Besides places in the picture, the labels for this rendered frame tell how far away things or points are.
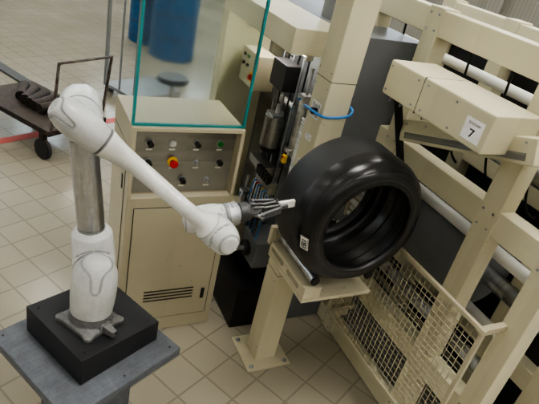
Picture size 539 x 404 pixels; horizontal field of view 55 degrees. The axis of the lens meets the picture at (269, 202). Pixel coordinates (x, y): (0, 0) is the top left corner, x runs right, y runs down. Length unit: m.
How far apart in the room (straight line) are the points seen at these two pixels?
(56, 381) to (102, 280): 0.39
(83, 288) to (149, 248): 0.88
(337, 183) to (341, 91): 0.47
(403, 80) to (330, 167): 0.51
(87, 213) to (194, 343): 1.36
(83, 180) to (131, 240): 0.83
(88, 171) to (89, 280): 0.38
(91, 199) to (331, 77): 1.07
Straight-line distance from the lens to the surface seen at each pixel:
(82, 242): 2.05
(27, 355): 2.15
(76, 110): 1.67
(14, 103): 5.12
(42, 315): 2.12
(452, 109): 2.05
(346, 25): 2.18
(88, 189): 1.95
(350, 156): 2.03
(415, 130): 2.39
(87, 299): 1.94
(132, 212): 2.60
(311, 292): 2.28
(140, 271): 2.83
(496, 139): 1.98
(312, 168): 2.04
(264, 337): 2.97
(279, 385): 3.01
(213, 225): 1.71
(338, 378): 3.17
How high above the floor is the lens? 2.22
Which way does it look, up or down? 29 degrees down
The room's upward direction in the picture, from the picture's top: 14 degrees clockwise
